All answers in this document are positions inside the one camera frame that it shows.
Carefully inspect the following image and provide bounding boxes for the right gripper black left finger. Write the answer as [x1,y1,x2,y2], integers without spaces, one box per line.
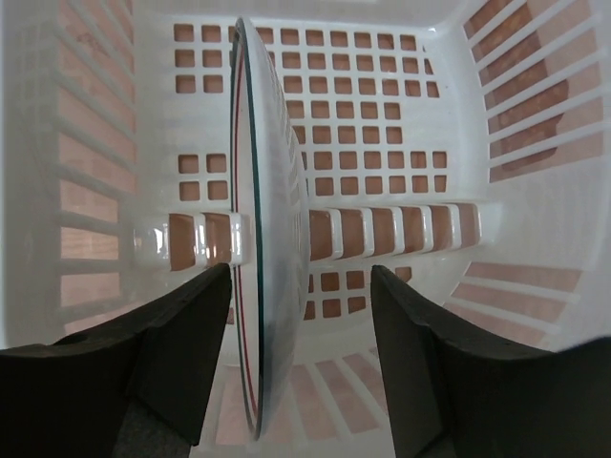
[1,264,232,457]

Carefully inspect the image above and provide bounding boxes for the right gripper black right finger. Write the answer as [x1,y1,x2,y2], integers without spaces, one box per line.
[370,265,610,457]

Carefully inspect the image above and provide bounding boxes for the white plate red characters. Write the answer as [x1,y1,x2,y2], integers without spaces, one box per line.
[230,17,310,441]

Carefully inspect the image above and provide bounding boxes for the white orange plastic dish rack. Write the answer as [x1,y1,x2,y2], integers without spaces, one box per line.
[1,1,610,457]

